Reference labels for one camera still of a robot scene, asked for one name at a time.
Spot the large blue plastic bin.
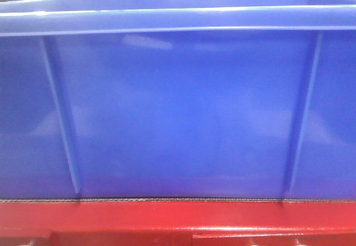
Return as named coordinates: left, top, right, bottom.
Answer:
left=1, top=0, right=355, bottom=200

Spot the red conveyor frame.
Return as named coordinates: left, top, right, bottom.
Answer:
left=1, top=201, right=355, bottom=245

